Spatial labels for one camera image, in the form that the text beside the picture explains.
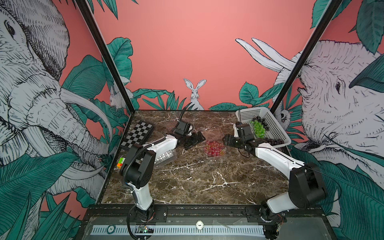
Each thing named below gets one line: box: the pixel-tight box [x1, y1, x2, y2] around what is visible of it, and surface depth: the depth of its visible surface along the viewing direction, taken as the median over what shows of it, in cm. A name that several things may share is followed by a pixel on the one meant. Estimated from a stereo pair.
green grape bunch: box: [250, 119, 266, 139], surface depth 106 cm
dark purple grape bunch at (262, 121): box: [252, 115, 270, 131], surface depth 113 cm
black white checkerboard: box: [120, 121, 154, 148], surface depth 103 cm
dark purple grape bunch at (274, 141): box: [265, 137, 285, 146], surface depth 98 cm
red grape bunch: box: [203, 140, 226, 157], surface depth 97 cm
